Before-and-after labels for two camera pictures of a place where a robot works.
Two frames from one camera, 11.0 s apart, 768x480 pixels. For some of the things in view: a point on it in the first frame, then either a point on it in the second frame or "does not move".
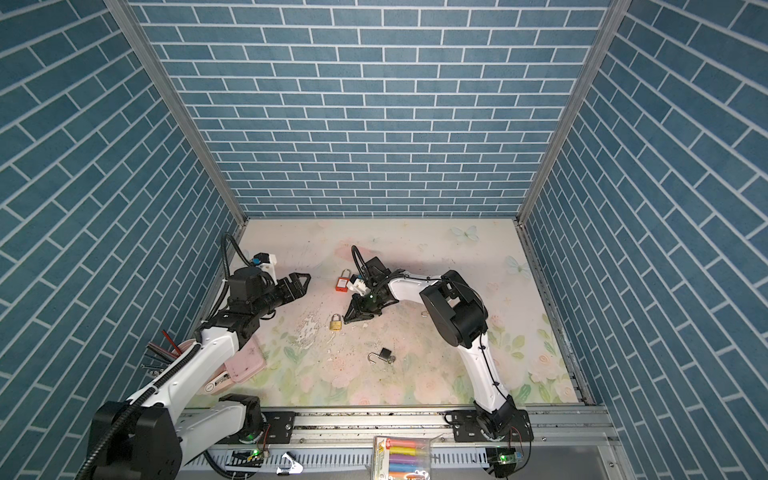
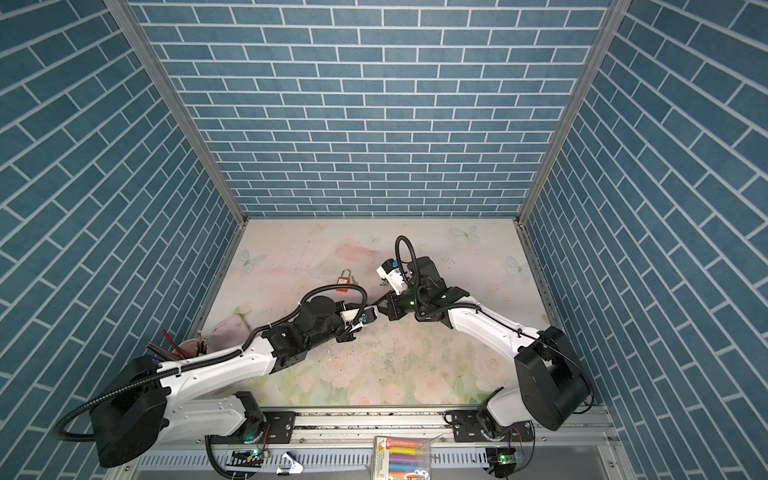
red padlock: [342, 284] does not move
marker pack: [401, 458] does not move
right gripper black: [358, 312] -> [392, 309]
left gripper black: [298, 291] -> [339, 307]
